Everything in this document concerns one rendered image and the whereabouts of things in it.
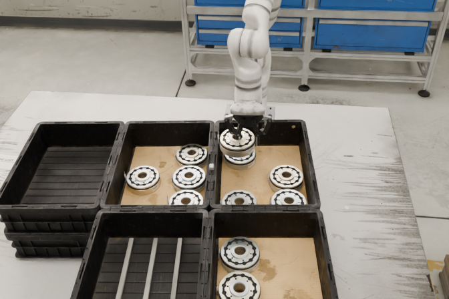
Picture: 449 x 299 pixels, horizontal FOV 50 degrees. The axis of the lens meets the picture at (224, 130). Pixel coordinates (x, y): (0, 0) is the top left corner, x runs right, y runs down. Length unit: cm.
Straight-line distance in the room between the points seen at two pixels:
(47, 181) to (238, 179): 61
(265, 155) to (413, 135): 173
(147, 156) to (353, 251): 72
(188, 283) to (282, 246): 27
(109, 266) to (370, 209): 85
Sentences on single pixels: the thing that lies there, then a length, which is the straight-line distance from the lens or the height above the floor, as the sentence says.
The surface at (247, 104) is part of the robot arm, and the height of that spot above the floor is 116.
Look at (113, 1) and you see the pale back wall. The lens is 440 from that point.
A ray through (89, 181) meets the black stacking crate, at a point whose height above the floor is 83.
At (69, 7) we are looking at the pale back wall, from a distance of 458.
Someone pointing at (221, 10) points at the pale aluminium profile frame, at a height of 60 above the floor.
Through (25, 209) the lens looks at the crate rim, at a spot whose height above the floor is 93.
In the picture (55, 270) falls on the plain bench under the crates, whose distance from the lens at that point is 155.
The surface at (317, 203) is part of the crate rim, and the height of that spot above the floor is 93.
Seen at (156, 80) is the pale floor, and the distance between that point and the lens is 364.
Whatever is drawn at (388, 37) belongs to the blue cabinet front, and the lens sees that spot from 336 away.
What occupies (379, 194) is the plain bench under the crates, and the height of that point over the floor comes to 70.
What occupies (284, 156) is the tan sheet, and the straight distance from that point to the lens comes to 160.
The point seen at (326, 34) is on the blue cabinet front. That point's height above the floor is 43.
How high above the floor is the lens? 187
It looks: 38 degrees down
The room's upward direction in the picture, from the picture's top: 2 degrees counter-clockwise
